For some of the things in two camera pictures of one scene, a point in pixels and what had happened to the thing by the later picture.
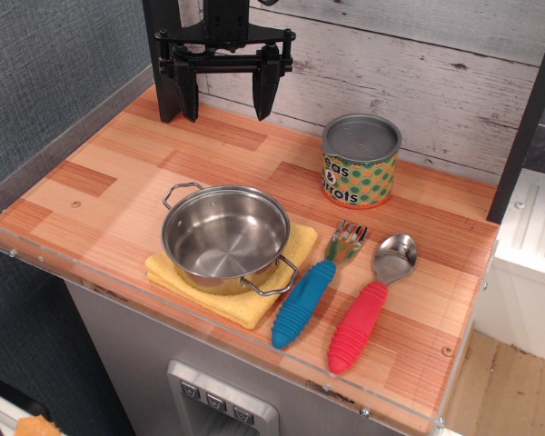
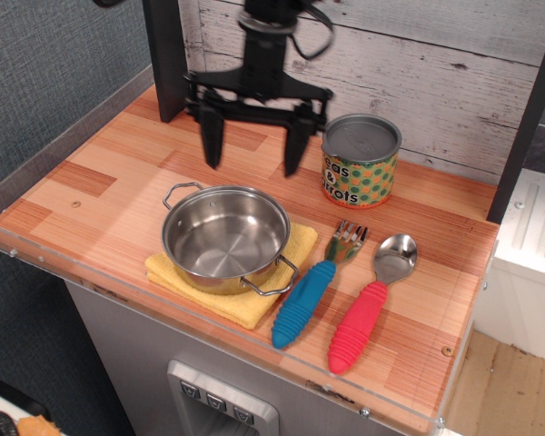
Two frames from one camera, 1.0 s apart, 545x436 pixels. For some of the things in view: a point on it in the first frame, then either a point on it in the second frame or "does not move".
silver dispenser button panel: x=203 y=403 does not move
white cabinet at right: x=522 y=297 does not move
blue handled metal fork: x=343 y=242 does not move
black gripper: x=225 y=42 to x=261 y=92
